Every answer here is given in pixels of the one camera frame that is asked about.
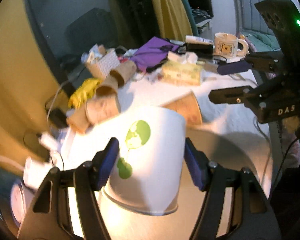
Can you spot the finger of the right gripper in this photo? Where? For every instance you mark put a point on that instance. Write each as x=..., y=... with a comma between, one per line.
x=233, y=95
x=233, y=67

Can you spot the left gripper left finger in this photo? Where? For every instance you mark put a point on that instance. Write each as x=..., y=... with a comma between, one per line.
x=90, y=177

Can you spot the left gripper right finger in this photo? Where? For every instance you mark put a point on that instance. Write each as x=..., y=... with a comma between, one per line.
x=209, y=177

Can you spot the white cup green print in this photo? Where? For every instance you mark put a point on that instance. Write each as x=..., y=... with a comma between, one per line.
x=146, y=176

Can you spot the beige cartoon paper cup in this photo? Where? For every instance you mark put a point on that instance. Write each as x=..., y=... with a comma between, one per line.
x=187, y=106

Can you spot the brown paper cup leftmost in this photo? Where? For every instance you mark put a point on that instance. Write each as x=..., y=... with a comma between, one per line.
x=78, y=120

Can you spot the beige printed paper cup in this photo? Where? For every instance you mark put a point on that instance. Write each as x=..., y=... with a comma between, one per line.
x=98, y=110

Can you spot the brown paper cup middle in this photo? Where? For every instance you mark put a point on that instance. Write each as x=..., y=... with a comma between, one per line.
x=107, y=87

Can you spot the white bear mug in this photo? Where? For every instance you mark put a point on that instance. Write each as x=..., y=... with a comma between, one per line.
x=229, y=46

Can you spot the black pouch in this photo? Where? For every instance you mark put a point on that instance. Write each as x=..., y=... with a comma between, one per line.
x=200, y=49

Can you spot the white power strip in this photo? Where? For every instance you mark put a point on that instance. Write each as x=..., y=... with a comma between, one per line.
x=35, y=171

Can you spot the white tube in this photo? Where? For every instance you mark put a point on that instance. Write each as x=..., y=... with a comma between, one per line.
x=197, y=40

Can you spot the yellow tissue box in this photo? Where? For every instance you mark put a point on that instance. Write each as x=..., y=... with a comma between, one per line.
x=185, y=74

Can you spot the purple bowl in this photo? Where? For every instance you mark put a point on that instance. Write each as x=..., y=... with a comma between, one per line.
x=20, y=198

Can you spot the yellow curtain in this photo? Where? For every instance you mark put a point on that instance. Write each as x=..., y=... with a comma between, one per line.
x=172, y=19

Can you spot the yellow plastic bag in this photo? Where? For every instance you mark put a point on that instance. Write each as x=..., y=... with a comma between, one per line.
x=84, y=92

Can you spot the purple cloth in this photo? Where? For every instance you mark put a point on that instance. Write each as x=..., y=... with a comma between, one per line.
x=149, y=56

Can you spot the white lattice basket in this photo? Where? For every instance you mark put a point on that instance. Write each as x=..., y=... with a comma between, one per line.
x=101, y=68

